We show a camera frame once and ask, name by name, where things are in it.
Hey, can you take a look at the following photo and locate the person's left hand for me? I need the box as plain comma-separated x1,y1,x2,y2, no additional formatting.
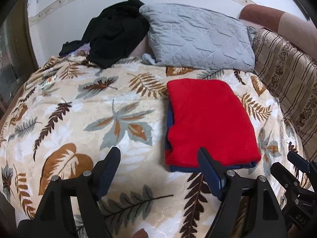
132,228,148,238

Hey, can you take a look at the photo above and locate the mirrored wooden wardrobe door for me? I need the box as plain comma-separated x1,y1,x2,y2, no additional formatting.
1,0,38,115

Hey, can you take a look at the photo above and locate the brown and pink bolster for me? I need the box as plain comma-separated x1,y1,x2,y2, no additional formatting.
240,4,316,60

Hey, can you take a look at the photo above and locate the beige leaf-print blanket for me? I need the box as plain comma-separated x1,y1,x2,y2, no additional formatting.
1,57,304,237

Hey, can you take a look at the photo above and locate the black clothes pile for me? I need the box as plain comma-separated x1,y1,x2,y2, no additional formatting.
59,0,149,69

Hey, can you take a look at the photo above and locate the grey quilted pillow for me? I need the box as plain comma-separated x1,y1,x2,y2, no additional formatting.
139,3,255,72

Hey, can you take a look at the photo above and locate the striped beige brown pillow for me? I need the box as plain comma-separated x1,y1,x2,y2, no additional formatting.
253,29,316,160

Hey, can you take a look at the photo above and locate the red and blue knit garment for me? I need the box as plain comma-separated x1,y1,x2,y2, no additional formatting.
165,79,261,173

